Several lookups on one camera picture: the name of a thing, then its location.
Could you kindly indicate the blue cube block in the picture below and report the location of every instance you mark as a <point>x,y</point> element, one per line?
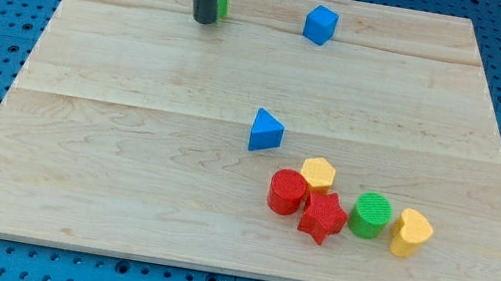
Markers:
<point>320,25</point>

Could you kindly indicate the red star block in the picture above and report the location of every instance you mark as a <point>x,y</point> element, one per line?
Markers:
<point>322,216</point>

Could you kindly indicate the green star block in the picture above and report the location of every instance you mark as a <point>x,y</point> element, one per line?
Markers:
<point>222,8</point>

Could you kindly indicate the blue triangle block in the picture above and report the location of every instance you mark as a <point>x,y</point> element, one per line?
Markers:
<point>266,131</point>

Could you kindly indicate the light wooden board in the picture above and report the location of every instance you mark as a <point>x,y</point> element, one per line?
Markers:
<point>125,134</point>

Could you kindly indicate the red cylinder block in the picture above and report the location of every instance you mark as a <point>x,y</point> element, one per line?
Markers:
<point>286,191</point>

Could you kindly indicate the yellow hexagon block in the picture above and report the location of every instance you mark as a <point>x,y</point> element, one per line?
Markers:
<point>319,174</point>

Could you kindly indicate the green cylinder block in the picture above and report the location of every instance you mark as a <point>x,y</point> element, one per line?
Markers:
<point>370,214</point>

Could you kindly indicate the yellow heart block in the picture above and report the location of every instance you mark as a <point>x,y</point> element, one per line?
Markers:
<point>410,231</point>

